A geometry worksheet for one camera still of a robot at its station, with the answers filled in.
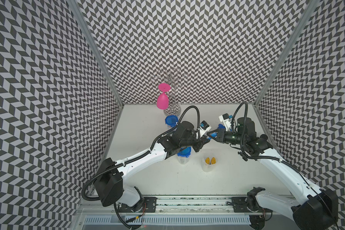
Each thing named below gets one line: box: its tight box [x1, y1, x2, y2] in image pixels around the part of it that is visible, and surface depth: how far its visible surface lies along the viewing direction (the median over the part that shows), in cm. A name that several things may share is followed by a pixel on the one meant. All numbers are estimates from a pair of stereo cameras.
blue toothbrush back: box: [207, 131, 219, 140], surface depth 72 cm
